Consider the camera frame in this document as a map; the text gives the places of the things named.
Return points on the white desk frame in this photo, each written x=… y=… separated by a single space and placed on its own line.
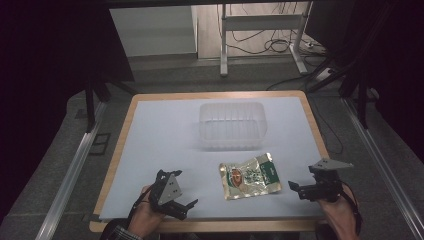
x=263 y=22

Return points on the gold and green snack packet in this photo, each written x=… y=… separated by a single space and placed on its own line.
x=250 y=176

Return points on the person's right hand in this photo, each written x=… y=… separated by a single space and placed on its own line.
x=341 y=218

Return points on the white power strip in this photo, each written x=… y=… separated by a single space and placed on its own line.
x=324 y=75

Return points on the black floor plate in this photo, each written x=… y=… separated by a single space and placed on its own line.
x=100 y=144

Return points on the white cabinet panel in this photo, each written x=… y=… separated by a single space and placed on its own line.
x=153 y=31

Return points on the clear plastic container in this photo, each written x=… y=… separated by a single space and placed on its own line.
x=232 y=126

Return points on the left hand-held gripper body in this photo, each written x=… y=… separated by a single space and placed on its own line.
x=168 y=190

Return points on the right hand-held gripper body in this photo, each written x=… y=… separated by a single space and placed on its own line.
x=328 y=186

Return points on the person's left hand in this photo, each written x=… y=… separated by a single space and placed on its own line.
x=143 y=218

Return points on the white table mat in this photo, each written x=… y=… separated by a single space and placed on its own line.
x=166 y=143

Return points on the aluminium rail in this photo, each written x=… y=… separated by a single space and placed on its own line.
x=383 y=166
x=71 y=173

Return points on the black metal stand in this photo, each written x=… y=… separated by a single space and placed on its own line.
x=90 y=103
x=361 y=96

